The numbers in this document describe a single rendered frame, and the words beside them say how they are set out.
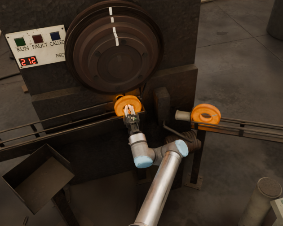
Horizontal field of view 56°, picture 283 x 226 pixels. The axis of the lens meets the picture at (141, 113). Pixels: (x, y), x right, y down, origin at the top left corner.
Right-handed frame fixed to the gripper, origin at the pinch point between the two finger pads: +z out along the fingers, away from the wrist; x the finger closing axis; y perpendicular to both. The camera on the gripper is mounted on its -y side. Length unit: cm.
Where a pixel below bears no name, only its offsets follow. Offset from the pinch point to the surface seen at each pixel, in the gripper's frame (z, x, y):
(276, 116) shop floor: 1, -138, -79
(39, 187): -33, 54, -5
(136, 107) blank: -1.5, -4.7, -0.7
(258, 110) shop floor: 12, -127, -82
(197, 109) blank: -14.0, -36.6, 5.8
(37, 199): -39, 55, -4
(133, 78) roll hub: -2.5, -2.6, 30.3
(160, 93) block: 0.7, -19.6, 5.4
